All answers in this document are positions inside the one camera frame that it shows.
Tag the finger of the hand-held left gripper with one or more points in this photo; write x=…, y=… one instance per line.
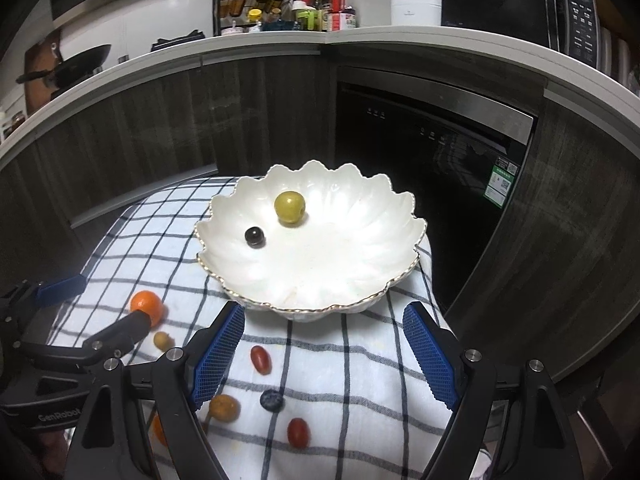
x=60, y=290
x=120, y=332

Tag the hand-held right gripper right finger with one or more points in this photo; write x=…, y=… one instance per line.
x=430, y=355

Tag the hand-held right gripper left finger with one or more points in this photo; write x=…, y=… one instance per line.
x=220, y=355

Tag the red cherry tomato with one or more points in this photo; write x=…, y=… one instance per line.
x=298, y=433
x=260, y=359

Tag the orange tangerine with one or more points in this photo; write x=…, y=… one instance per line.
x=159, y=431
x=147, y=301

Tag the small tan longan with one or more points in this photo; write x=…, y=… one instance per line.
x=225, y=408
x=161, y=340

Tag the white scalloped bowl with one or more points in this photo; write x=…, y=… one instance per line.
x=340, y=250

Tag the blueberry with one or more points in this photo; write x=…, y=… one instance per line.
x=271, y=400

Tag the checked white cloth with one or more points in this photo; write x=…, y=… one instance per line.
x=325, y=385

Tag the dark purple grape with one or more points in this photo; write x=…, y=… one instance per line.
x=254, y=237

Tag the green round fruit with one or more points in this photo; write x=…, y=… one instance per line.
x=290, y=207

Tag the black built-in dishwasher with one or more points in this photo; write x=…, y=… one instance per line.
x=400, y=160

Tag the wooden cutting board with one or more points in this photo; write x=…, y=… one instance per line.
x=37, y=67

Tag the black wok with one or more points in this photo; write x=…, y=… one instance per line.
x=80, y=62

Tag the black gas stove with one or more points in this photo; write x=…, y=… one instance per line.
x=177, y=41

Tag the yellow capped bottle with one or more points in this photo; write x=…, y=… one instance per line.
x=255, y=16

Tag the white rice cooker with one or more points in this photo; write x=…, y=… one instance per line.
x=416, y=11

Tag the green plastic container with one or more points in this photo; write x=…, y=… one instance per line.
x=305, y=19

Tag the black microwave oven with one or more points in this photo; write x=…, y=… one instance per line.
x=500, y=5

